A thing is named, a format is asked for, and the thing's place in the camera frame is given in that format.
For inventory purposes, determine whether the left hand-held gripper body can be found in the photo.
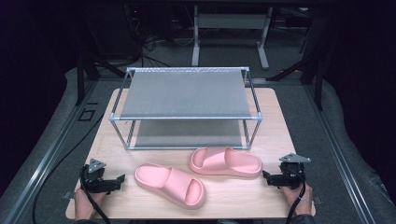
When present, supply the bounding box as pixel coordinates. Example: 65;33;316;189
79;158;116;194

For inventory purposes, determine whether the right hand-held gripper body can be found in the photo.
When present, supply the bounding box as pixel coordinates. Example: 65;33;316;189
275;152;312;190

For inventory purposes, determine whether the pink foam slipper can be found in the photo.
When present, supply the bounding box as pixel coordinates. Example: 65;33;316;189
189;147;263;179
134;162;207;210

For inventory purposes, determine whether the grey two-tier shoe rack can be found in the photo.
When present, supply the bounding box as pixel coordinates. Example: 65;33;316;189
108;65;263;151

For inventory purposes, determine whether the person's left hand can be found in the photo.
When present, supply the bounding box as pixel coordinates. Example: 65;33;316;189
74;188;108;221

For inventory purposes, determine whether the person's right hand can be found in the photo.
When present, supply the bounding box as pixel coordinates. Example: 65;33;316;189
281;183;314;217

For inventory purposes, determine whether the grey metal stand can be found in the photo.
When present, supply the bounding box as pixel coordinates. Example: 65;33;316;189
191;5;275;71

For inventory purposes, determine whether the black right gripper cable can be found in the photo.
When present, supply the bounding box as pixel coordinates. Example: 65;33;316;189
285;169;307;224

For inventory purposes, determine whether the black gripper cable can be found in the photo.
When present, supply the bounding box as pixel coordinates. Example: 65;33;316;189
285;169;307;224
79;164;112;224

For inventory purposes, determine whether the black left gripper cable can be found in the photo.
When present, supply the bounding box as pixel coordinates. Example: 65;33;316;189
79;164;112;224

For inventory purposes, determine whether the black floor cable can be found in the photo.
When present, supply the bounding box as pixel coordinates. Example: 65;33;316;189
31;113;105;224

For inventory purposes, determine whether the aluminium floor rail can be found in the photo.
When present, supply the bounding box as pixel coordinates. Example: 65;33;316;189
303;83;376;224
2;81;98;224

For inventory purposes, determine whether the black frame leg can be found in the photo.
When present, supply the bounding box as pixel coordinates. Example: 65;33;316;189
76;55;125;106
267;52;326;110

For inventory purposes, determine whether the bundle of floor cables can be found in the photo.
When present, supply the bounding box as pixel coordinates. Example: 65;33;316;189
124;6;194;68

